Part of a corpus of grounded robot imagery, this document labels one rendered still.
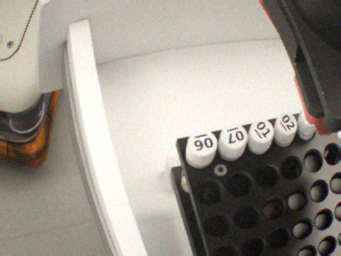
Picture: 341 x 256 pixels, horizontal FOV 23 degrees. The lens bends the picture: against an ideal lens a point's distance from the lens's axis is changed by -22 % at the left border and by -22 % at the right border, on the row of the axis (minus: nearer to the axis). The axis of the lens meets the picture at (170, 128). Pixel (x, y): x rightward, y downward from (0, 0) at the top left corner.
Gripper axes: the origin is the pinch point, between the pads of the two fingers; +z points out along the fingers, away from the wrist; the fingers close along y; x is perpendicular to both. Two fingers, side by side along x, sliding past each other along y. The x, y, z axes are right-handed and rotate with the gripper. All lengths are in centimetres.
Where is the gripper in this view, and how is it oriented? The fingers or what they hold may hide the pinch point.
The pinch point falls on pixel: (321, 92)
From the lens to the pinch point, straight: 41.7
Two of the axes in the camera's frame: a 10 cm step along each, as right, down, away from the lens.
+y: -2.5, -8.9, 3.9
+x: -9.7, 2.1, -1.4
